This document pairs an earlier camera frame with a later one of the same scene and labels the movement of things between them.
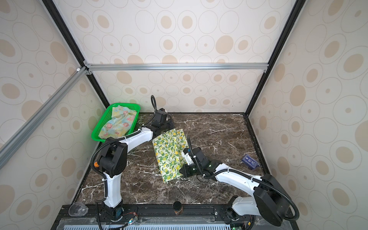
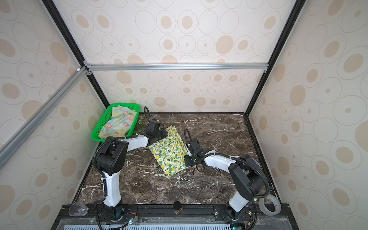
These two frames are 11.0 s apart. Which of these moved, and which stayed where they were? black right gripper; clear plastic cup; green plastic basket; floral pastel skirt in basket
Moved: black right gripper
Stayed: green plastic basket; floral pastel skirt in basket; clear plastic cup
